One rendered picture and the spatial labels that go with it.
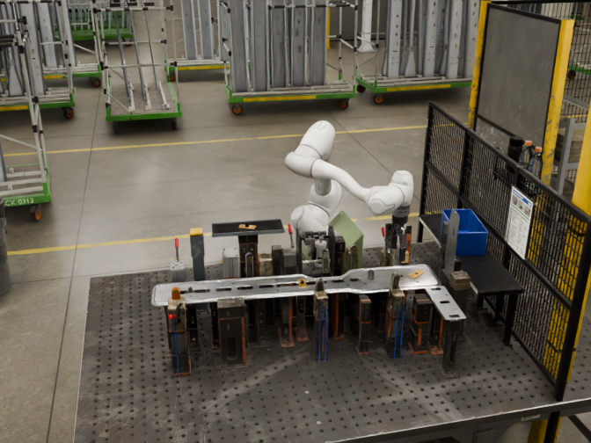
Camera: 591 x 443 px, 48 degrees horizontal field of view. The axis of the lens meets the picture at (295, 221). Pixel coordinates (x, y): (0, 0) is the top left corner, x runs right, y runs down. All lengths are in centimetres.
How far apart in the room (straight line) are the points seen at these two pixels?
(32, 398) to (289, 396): 189
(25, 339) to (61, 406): 82
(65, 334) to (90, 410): 189
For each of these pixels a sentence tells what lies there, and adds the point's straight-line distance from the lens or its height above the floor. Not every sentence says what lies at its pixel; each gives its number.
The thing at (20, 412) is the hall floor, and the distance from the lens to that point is 429.
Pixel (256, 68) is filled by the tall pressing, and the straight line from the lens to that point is 994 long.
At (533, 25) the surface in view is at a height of 190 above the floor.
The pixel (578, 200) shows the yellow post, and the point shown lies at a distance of 289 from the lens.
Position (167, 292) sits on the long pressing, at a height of 100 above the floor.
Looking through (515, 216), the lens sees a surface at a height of 132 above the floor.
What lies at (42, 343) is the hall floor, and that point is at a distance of 485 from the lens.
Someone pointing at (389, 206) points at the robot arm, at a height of 145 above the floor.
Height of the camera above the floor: 258
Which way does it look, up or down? 24 degrees down
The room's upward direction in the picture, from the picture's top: straight up
